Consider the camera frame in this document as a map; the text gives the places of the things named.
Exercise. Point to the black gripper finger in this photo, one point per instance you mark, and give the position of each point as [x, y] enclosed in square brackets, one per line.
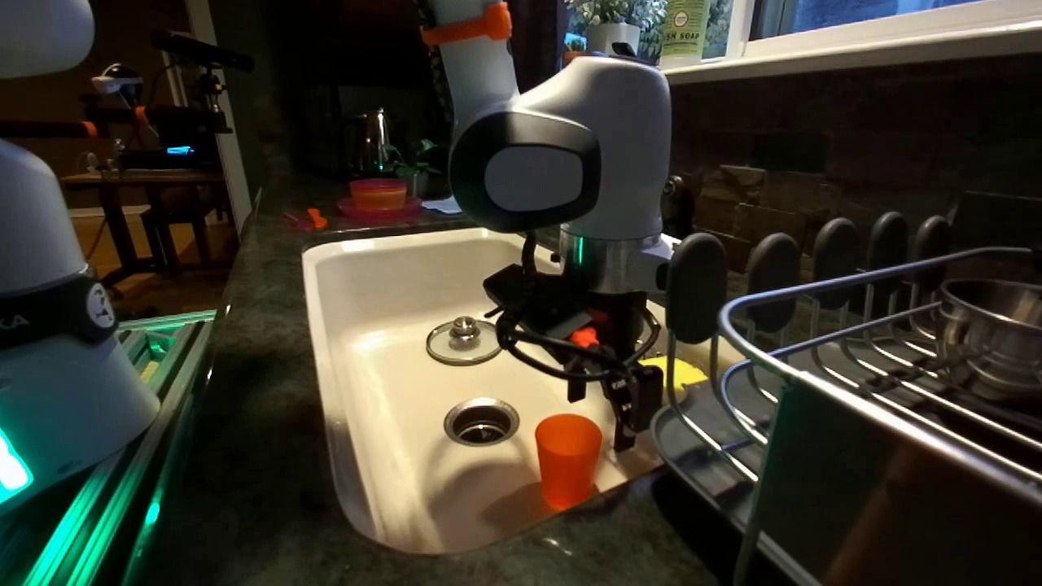
[636, 397]
[577, 381]

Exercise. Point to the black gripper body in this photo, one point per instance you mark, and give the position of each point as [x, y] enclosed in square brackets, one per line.
[549, 324]

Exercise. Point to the orange plastic cup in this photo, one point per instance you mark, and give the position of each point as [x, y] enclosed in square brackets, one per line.
[566, 454]

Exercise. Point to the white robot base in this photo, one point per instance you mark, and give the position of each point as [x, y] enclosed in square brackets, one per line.
[70, 395]

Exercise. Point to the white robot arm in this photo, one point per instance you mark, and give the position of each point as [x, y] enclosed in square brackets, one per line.
[583, 157]

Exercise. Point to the round metal sink stopper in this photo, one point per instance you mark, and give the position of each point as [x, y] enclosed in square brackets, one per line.
[463, 339]

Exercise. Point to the sink drain hole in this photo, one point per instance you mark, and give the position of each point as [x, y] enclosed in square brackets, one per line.
[479, 421]

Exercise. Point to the white ceramic sink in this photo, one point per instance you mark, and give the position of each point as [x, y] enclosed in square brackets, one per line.
[399, 475]

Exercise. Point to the yellow sponge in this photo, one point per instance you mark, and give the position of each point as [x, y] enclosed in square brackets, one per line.
[682, 373]

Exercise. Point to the red bowl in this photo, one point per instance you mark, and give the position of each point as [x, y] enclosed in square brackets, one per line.
[375, 201]

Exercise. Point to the grey dish drying rack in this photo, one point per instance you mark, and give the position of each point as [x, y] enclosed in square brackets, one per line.
[829, 442]

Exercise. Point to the white potted plant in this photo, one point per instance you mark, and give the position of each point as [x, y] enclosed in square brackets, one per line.
[610, 27]

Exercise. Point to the green dish soap bottle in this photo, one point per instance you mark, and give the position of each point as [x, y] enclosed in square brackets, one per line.
[685, 30]

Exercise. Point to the steel pot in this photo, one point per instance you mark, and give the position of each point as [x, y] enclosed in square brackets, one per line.
[991, 339]

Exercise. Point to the wooden table with gear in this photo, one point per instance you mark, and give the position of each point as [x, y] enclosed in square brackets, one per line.
[157, 164]

